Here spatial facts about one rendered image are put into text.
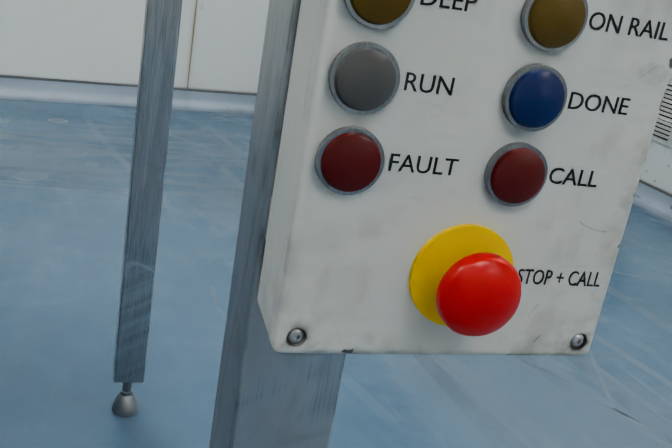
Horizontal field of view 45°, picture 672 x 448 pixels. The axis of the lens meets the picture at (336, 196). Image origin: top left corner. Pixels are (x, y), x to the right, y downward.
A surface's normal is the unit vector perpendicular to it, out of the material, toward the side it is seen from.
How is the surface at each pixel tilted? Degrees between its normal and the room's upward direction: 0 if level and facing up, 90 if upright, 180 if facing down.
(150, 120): 90
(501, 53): 90
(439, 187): 90
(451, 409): 0
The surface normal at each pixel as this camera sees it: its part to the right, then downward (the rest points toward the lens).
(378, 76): 0.31, 0.32
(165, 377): 0.16, -0.94
